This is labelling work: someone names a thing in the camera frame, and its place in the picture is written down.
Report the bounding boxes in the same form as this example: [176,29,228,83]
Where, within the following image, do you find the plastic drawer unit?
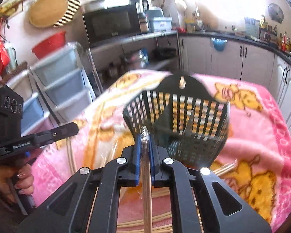
[6,42,95,136]

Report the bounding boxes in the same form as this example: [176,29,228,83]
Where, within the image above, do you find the black microwave oven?
[83,5,141,45]

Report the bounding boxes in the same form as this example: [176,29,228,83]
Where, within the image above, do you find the blue hanging bin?
[211,37,228,52]

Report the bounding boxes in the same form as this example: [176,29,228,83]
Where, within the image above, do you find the pink bear blanket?
[32,70,291,231]

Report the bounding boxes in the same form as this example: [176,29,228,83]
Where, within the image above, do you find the blue-grey storage box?
[149,17,172,32]

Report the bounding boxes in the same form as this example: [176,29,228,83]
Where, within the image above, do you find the dark green utensil basket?
[123,74,230,169]

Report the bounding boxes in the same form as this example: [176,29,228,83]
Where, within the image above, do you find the chopsticks pair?
[141,126,152,233]

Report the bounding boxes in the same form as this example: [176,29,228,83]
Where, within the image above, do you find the metal pots on shelf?
[120,48,149,71]

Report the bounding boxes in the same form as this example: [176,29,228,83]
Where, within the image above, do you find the round bamboo tray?
[28,0,80,28]

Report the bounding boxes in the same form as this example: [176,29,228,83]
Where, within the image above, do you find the wall fan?
[268,3,284,24]

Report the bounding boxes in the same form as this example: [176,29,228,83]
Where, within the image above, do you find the person's left hand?
[0,163,35,203]

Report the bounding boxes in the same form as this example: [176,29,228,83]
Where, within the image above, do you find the red plastic basin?
[32,31,66,59]

